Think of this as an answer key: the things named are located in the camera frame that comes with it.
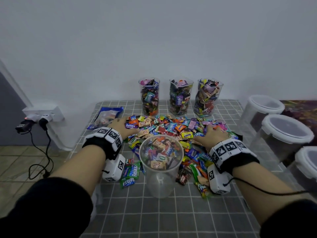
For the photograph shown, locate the person's left hand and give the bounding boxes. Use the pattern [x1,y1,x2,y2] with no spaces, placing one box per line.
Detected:
[108,118,140,139]

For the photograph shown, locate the person's right hand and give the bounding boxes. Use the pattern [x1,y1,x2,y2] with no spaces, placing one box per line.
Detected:
[192,127,231,151]

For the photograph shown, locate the pile of colourful candies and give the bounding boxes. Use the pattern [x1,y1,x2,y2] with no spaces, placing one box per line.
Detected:
[119,114,243,199]

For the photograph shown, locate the tall transparent plastic jar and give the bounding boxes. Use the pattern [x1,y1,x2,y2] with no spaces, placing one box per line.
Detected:
[139,78,160,117]

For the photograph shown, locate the small transparent plastic jar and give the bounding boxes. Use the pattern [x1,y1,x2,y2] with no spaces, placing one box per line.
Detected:
[139,135,184,199]
[169,79,194,117]
[193,79,224,118]

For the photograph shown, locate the person's right forearm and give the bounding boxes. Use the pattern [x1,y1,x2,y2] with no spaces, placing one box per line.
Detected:
[230,162,303,226]

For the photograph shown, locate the blue snack packet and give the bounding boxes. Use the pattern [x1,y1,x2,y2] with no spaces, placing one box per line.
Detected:
[87,106,124,130]

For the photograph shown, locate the black marker-tagged left wristband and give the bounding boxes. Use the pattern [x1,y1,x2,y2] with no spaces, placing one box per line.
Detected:
[82,126,123,161]

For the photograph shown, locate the black marker-tagged wristband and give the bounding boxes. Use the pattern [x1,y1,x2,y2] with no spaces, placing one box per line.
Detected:
[82,126,123,161]
[208,138,260,174]

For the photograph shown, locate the black marker-tagged right wristband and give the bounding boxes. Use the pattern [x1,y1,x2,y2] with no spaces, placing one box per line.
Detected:
[208,138,260,174]

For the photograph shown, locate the dark patterned cloth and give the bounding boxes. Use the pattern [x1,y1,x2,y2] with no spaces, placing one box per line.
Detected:
[280,100,317,132]

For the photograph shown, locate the black power plug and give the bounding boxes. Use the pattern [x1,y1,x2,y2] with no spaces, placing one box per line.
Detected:
[15,118,50,134]

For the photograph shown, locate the grey door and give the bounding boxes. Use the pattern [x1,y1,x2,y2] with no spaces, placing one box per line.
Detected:
[0,72,28,146]

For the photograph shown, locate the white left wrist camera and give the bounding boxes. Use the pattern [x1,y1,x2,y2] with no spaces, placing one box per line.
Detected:
[102,153,127,182]

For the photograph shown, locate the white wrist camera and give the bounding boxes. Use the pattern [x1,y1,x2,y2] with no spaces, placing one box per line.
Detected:
[102,153,127,182]
[207,163,232,195]

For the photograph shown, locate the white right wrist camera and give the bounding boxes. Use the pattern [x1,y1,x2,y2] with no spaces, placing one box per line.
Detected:
[207,163,232,195]

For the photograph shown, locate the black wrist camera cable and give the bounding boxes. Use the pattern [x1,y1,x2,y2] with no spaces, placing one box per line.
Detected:
[223,176,317,196]

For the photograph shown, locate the white wall socket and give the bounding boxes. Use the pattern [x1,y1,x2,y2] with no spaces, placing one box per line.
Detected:
[22,106,65,123]

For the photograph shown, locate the black power cable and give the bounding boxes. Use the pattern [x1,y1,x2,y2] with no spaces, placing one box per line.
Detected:
[27,127,54,180]

